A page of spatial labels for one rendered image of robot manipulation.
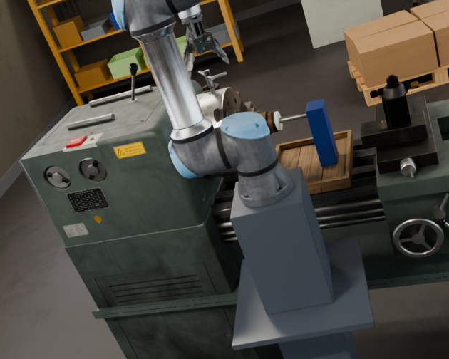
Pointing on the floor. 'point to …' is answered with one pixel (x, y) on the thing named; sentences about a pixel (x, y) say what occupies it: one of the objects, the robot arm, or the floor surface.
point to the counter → (337, 18)
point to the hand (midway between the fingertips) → (209, 72)
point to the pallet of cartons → (408, 47)
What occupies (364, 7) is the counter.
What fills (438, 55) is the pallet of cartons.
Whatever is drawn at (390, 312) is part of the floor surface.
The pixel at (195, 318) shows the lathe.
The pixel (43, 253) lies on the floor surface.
